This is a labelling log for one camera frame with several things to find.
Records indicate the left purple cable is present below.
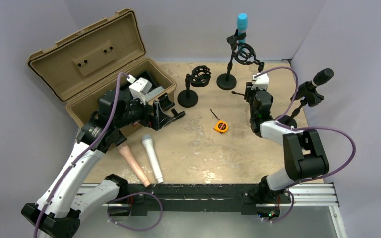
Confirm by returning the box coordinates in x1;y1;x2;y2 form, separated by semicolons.
32;72;130;238

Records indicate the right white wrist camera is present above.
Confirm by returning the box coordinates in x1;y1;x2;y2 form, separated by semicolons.
251;73;269;90

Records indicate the pink microphone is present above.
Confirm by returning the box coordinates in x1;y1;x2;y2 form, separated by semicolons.
117;143;151;187

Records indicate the black T-shaped adapter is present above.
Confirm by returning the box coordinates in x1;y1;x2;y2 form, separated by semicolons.
171;108;186;122

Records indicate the black right-side clip stand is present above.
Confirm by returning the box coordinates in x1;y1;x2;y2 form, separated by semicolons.
278;79;326;127

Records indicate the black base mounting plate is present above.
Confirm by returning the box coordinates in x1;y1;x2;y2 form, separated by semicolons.
109;184;291;216

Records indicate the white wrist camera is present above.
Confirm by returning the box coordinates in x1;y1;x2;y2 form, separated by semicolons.
127;75;152;105
251;73;269;90

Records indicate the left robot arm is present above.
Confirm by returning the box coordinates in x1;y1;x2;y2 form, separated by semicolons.
21;90;174;238

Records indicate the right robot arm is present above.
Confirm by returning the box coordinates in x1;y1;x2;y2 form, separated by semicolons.
244;82;329;204

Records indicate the grey box inside case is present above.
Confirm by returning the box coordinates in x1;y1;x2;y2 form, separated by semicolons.
144;86;165;103

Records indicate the blue microphone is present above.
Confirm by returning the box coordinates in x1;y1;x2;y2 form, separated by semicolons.
236;12;249;43

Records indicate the black round-base shock-mount stand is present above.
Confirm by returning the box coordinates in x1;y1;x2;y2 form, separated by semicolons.
177;65;211;108

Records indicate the black round-base clip stand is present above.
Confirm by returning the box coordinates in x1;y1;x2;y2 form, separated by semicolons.
216;29;246;91

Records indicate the black microphone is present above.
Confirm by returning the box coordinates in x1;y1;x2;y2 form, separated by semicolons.
311;68;334;88

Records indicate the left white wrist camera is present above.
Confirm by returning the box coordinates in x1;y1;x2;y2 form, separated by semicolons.
127;75;152;105

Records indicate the tan plastic tool case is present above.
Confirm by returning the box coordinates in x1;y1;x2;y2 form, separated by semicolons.
27;8;177;127

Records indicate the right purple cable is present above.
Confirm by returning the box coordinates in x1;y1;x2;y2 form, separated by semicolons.
254;67;357;189

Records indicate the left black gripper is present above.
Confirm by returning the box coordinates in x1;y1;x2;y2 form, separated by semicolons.
114;94;171;130

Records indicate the black tripod shock-mount stand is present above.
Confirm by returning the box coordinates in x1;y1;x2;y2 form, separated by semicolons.
231;43;266;98

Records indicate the white grey-headed microphone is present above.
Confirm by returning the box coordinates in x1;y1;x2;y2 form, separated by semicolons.
141;134;164;184

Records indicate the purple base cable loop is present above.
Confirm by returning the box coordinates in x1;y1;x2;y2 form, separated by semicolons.
107;191;165;233

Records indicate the yellow tape measure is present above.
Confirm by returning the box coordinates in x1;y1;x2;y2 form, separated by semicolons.
210;109;229;134

